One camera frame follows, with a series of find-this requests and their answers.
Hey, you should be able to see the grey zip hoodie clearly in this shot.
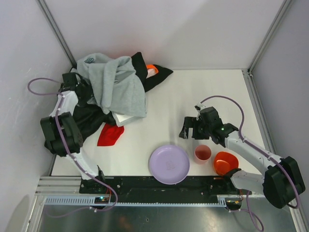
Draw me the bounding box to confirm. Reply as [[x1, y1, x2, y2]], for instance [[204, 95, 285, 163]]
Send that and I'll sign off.
[[77, 53, 147, 127]]

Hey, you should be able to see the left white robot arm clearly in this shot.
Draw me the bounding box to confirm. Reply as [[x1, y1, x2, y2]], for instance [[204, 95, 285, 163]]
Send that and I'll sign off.
[[40, 72, 105, 182]]

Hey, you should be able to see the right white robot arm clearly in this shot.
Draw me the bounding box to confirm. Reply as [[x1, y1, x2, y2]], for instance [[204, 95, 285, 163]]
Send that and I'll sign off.
[[179, 105, 306, 208]]

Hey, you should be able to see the black cloth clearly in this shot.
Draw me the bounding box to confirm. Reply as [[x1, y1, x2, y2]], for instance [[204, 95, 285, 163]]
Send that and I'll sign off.
[[71, 52, 172, 140]]

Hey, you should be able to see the red cloth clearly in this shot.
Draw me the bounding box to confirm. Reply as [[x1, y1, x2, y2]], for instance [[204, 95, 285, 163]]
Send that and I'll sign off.
[[97, 124, 125, 146]]

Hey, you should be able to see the orange fleece cloth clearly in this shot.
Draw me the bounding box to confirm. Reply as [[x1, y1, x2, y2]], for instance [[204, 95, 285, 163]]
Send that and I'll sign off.
[[146, 64, 158, 73]]

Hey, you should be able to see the pink plastic cup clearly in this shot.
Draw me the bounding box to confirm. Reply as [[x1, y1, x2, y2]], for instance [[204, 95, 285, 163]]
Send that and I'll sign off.
[[194, 145, 211, 164]]

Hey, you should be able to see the orange plastic bowl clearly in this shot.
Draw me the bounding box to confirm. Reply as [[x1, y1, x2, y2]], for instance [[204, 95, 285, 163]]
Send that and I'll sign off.
[[213, 151, 239, 176]]

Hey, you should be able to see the lilac plastic plate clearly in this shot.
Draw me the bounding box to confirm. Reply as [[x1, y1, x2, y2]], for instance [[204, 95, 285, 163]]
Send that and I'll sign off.
[[149, 145, 190, 185]]

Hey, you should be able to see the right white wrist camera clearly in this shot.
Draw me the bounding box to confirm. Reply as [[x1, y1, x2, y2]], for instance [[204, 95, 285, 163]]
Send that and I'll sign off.
[[195, 103, 206, 119]]

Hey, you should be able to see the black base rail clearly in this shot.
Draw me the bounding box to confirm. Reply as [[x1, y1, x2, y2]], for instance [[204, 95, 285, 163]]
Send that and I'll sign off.
[[79, 175, 242, 203]]

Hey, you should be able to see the left aluminium frame post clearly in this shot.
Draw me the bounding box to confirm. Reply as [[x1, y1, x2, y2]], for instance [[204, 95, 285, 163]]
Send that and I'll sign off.
[[36, 0, 77, 67]]

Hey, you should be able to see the aluminium frame post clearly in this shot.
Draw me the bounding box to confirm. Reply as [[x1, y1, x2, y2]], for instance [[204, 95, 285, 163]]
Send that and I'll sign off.
[[36, 0, 77, 67], [247, 0, 294, 73]]

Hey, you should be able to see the grey slotted cable duct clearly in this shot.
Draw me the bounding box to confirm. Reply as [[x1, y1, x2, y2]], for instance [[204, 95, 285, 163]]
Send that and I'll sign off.
[[43, 195, 242, 207]]

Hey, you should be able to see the right aluminium frame post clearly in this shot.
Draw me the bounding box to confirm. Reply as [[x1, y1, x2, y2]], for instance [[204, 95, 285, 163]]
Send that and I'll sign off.
[[247, 0, 294, 73]]

